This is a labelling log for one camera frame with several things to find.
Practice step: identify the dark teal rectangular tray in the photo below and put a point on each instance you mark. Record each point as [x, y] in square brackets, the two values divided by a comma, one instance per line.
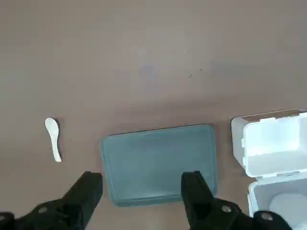
[158, 163]

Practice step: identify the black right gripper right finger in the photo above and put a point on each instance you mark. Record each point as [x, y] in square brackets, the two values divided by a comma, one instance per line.
[199, 203]

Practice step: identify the translucent white container lid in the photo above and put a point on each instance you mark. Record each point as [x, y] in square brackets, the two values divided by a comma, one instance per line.
[271, 143]

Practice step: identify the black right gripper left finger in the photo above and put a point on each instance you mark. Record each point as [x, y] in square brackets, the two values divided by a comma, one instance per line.
[76, 203]

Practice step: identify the translucent white plastic container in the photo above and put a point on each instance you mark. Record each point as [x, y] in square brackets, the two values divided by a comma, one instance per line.
[278, 191]

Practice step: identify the small white spoon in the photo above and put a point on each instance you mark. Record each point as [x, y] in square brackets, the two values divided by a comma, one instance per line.
[53, 136]

